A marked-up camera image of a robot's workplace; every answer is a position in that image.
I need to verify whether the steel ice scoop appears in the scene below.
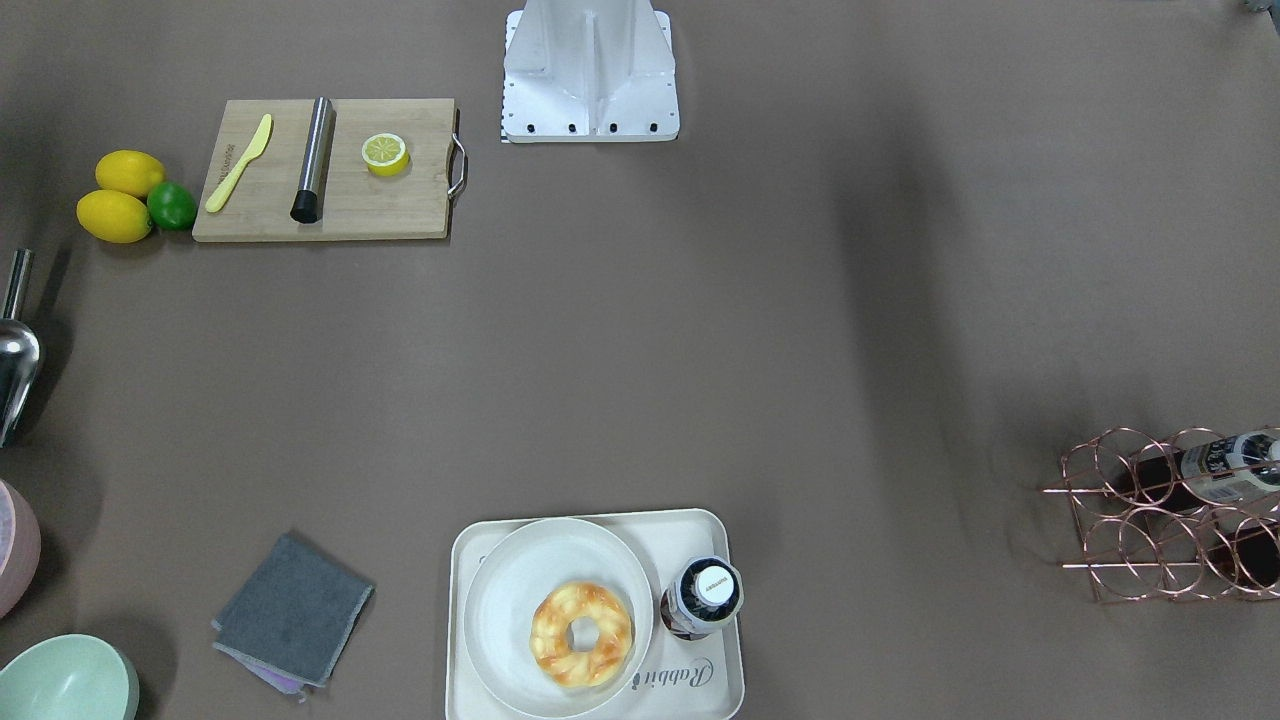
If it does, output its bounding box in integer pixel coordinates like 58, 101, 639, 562
1, 249, 42, 447

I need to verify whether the yellow lemon lower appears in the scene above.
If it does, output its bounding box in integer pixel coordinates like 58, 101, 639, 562
76, 190, 154, 243

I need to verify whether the tea bottle upper rack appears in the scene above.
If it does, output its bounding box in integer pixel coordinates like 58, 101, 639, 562
1108, 429, 1279, 512

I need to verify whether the yellow plastic knife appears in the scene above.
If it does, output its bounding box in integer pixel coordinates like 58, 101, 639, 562
204, 113, 274, 214

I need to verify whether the mint green bowl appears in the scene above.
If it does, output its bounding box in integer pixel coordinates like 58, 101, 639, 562
1, 634, 140, 719

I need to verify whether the copper wire bottle rack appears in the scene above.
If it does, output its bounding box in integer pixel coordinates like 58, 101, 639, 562
1046, 425, 1279, 603

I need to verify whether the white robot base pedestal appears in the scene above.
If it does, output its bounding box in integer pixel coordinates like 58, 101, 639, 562
500, 1, 681, 143

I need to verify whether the green lime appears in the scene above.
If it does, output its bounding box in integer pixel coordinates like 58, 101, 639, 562
145, 181, 198, 231

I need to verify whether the pink bowl with ice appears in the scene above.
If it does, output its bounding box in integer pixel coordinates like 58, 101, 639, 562
1, 480, 41, 618

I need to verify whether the half lemon slice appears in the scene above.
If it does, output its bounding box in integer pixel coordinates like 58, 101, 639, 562
361, 132, 411, 177

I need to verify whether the grey folded cloth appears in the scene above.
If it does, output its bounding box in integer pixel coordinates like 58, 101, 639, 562
211, 533, 375, 700

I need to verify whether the glazed twisted donut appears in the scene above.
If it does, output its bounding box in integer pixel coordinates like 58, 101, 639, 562
529, 582, 634, 689

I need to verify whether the white round plate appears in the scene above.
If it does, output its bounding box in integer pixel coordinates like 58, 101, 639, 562
462, 518, 655, 719

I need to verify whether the tea bottle on tray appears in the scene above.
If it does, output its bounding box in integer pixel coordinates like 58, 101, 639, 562
659, 555, 744, 641

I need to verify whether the yellow lemon upper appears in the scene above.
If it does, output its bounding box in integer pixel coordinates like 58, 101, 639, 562
93, 149, 166, 200

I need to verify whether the yellow lemon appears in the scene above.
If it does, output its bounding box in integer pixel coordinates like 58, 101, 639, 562
76, 190, 154, 243
93, 149, 166, 200

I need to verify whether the bamboo cutting board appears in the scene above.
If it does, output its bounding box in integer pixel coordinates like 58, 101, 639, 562
192, 97, 465, 243

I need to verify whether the cream rabbit tray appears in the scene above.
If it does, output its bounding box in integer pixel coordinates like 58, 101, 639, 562
445, 509, 745, 719

